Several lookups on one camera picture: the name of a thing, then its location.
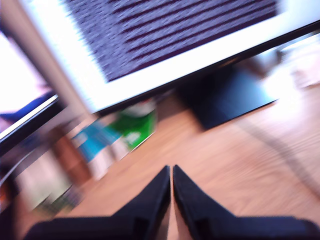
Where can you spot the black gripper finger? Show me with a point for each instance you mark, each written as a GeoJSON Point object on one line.
{"type": "Point", "coordinates": [192, 205]}
{"type": "Point", "coordinates": [152, 205]}

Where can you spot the green chewing gum bag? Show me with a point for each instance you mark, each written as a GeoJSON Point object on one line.
{"type": "Point", "coordinates": [136, 127]}

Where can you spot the brown cardboard box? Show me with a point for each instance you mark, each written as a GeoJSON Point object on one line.
{"type": "Point", "coordinates": [71, 157]}

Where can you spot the black Huawei monitor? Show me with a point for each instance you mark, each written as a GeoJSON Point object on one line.
{"type": "Point", "coordinates": [175, 37]}

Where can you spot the black ASUS monitor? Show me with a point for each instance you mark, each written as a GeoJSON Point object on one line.
{"type": "Point", "coordinates": [22, 75]}

